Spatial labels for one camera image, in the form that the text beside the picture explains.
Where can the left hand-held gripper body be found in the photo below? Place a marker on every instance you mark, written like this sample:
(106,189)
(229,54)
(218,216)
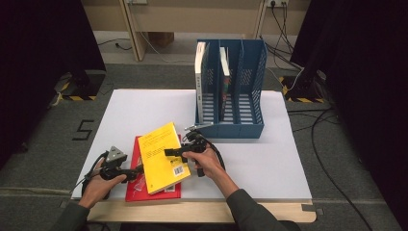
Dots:
(114,160)

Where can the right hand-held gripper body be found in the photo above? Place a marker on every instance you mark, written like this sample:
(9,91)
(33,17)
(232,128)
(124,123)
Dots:
(196,142)

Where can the red book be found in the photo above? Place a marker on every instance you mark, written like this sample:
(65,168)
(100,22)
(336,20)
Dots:
(136,189)

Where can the yellow book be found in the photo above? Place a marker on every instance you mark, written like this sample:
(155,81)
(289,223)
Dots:
(160,166)

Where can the blue file rack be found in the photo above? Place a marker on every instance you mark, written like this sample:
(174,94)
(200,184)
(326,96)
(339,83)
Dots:
(229,128)

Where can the white picture-grid book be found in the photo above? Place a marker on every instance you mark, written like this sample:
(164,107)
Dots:
(198,80)

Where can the dark teal book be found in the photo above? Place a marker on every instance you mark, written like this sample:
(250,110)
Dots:
(224,86)

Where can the person's right hand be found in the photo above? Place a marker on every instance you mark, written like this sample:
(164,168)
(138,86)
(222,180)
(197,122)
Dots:
(208,166)

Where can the person's left hand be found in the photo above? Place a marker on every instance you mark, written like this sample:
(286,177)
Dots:
(96,192)

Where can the white board mat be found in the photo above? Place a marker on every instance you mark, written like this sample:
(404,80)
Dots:
(154,109)

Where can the stand base with hazard tape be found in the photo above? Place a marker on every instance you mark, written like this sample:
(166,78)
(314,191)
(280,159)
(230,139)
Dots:
(89,86)
(304,86)

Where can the brown box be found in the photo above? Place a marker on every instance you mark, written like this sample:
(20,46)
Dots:
(162,38)

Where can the beige wooden desk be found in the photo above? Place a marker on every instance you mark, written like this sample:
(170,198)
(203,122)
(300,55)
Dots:
(192,19)

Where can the grey tape piece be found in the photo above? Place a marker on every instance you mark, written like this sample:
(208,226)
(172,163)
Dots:
(312,209)

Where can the black curtain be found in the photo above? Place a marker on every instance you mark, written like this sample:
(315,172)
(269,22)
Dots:
(38,48)
(369,64)

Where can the white wall socket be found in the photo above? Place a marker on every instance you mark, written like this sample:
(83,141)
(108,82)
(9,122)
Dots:
(277,2)

